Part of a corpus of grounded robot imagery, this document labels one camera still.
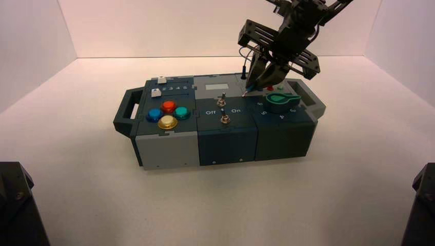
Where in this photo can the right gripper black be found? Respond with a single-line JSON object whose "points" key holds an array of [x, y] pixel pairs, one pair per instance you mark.
{"points": [[292, 39]]}

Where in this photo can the blue grey control box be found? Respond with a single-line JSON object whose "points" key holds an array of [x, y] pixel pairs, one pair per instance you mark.
{"points": [[170, 149]]}

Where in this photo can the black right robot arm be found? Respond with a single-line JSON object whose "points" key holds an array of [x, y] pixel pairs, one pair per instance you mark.
{"points": [[306, 7]]}

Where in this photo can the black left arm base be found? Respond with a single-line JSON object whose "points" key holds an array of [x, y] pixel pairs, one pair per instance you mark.
{"points": [[17, 210]]}

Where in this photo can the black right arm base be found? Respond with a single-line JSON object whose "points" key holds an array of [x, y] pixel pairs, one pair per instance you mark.
{"points": [[421, 210]]}

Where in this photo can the green rotary knob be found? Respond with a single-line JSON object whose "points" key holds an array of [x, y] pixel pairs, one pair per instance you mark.
{"points": [[282, 102]]}

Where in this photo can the white display window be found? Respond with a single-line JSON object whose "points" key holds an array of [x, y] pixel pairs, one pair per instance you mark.
{"points": [[217, 87]]}

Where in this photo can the green push button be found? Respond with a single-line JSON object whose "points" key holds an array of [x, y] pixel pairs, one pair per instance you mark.
{"points": [[182, 112]]}

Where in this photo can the red push button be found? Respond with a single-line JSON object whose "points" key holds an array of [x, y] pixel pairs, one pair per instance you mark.
{"points": [[168, 106]]}

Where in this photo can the white slider knob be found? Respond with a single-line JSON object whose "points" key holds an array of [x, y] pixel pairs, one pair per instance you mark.
{"points": [[156, 92], [161, 80]]}

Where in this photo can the yellow push button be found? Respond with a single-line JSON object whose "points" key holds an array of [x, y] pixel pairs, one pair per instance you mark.
{"points": [[167, 122]]}

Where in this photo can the blue push button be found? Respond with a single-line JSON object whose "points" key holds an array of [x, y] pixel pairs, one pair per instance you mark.
{"points": [[154, 114]]}

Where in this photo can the metal toggle switch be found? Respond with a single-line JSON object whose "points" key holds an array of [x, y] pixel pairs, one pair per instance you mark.
{"points": [[224, 117], [222, 98]]}

